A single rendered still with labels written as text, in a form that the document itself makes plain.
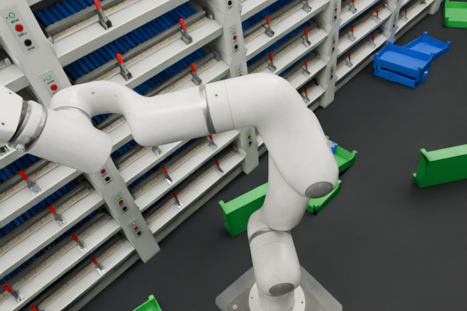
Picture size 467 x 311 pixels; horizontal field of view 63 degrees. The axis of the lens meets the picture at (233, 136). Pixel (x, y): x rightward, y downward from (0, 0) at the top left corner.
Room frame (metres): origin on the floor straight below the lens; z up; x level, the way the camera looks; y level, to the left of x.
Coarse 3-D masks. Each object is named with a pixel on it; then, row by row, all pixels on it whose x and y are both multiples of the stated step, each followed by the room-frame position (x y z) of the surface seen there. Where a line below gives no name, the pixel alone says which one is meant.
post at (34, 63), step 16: (0, 0) 0.94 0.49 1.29; (16, 0) 0.96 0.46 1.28; (0, 16) 0.93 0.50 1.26; (32, 16) 0.97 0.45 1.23; (0, 32) 0.92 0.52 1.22; (32, 32) 0.96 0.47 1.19; (16, 48) 0.92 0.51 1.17; (48, 48) 0.97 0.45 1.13; (32, 64) 0.93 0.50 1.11; (48, 64) 0.95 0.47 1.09; (32, 80) 0.92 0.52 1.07; (64, 80) 0.96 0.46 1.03; (48, 96) 0.93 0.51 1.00; (112, 160) 0.97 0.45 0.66; (96, 176) 0.93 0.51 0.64; (112, 192) 0.94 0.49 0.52; (128, 192) 0.97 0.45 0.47; (112, 208) 0.92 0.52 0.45; (128, 224) 0.93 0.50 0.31; (144, 224) 0.97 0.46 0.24; (144, 240) 0.95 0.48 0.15; (144, 256) 0.92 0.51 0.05
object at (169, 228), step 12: (312, 108) 1.74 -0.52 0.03; (264, 144) 1.49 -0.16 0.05; (240, 168) 1.36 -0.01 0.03; (228, 180) 1.30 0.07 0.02; (216, 192) 1.25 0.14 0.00; (192, 204) 1.16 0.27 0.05; (180, 216) 1.11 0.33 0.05; (168, 228) 1.06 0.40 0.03; (156, 240) 1.01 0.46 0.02; (120, 264) 0.90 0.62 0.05; (108, 276) 0.85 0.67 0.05; (96, 288) 0.81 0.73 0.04; (84, 300) 0.77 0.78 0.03
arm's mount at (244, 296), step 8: (248, 288) 0.57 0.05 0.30; (304, 288) 0.54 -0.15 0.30; (240, 296) 0.55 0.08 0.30; (248, 296) 0.55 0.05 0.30; (304, 296) 0.51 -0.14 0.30; (312, 296) 0.51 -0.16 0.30; (232, 304) 0.53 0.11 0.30; (240, 304) 0.52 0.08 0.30; (248, 304) 0.52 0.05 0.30; (312, 304) 0.48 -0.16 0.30; (320, 304) 0.48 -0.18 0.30
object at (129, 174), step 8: (168, 144) 1.13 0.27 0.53; (176, 144) 1.13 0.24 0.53; (152, 152) 1.10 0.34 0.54; (168, 152) 1.10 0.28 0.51; (128, 160) 1.06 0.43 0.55; (136, 160) 1.06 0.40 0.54; (144, 160) 1.06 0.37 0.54; (152, 160) 1.06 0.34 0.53; (160, 160) 1.08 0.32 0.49; (120, 168) 1.03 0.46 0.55; (128, 168) 1.03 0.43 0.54; (136, 168) 1.03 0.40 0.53; (144, 168) 1.03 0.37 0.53; (128, 176) 1.00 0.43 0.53; (136, 176) 1.01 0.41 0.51; (128, 184) 0.99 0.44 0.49
